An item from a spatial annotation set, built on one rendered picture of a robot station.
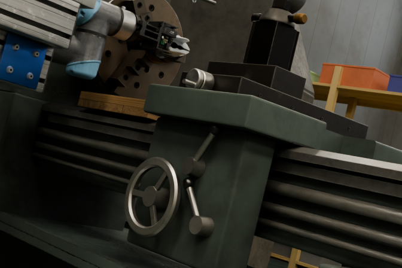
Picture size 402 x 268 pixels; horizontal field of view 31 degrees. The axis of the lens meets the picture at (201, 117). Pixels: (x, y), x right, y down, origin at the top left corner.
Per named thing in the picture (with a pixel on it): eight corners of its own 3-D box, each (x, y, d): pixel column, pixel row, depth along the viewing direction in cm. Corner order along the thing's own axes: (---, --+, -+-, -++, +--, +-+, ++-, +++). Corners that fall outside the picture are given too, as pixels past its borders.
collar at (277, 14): (250, 19, 158) (254, 6, 158) (274, 30, 163) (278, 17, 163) (278, 19, 152) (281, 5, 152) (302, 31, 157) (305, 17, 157)
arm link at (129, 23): (102, 36, 182) (110, 5, 183) (117, 41, 185) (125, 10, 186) (119, 36, 176) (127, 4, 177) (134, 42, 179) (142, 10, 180)
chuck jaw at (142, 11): (125, 37, 206) (114, -4, 202) (139, 32, 209) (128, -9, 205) (148, 38, 197) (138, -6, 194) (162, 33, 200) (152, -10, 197)
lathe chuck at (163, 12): (58, 69, 200) (103, -32, 206) (140, 115, 219) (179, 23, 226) (75, 70, 193) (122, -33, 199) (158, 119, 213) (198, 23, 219)
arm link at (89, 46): (53, 71, 179) (64, 28, 180) (97, 82, 179) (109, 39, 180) (47, 67, 171) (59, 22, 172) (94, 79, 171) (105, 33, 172)
